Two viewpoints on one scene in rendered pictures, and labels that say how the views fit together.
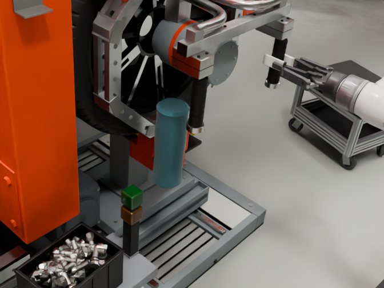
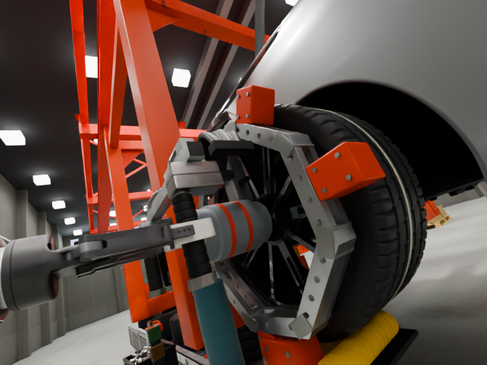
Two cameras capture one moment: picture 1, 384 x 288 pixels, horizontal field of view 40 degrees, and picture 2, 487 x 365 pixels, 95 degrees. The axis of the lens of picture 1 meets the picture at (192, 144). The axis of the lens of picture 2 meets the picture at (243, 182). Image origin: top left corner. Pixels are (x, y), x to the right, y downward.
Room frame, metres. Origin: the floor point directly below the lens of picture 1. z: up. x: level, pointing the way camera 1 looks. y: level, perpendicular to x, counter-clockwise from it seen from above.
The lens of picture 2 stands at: (1.56, -0.53, 0.77)
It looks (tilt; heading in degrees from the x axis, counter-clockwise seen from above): 18 degrees up; 105
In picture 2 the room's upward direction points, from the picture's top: 19 degrees counter-clockwise
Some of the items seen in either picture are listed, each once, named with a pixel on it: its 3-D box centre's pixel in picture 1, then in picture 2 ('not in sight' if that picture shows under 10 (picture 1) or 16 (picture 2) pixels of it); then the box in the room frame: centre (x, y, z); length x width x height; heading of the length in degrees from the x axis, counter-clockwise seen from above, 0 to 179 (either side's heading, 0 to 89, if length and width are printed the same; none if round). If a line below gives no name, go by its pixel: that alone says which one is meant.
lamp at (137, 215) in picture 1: (131, 212); (156, 351); (0.94, 0.13, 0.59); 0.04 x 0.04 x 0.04; 52
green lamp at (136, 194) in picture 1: (132, 196); (153, 333); (0.94, 0.13, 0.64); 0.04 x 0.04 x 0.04; 52
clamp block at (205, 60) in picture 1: (192, 59); (156, 229); (1.11, 0.02, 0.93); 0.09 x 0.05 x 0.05; 52
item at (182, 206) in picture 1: (130, 200); not in sight; (1.48, 0.21, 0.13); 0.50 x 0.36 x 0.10; 142
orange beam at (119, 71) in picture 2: not in sight; (117, 95); (0.20, 0.96, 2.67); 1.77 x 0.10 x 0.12; 142
